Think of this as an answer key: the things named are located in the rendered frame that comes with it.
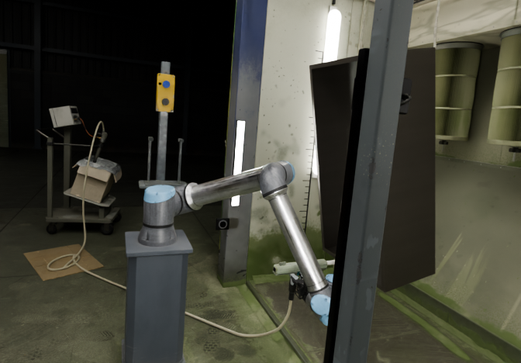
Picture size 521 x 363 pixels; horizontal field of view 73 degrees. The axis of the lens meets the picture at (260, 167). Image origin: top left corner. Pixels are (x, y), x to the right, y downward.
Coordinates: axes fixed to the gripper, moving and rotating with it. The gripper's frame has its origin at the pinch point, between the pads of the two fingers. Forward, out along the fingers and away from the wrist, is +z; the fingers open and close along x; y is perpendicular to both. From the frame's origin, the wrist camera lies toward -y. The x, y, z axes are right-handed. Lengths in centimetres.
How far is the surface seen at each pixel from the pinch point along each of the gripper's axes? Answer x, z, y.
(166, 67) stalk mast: -49, 121, -99
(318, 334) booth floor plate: 23, 2, 48
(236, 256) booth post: -2, 82, 36
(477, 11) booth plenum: 142, 37, -151
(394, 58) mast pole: -42, -94, -106
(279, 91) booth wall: 29, 97, -87
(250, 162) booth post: 7, 91, -35
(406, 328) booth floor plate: 83, -9, 50
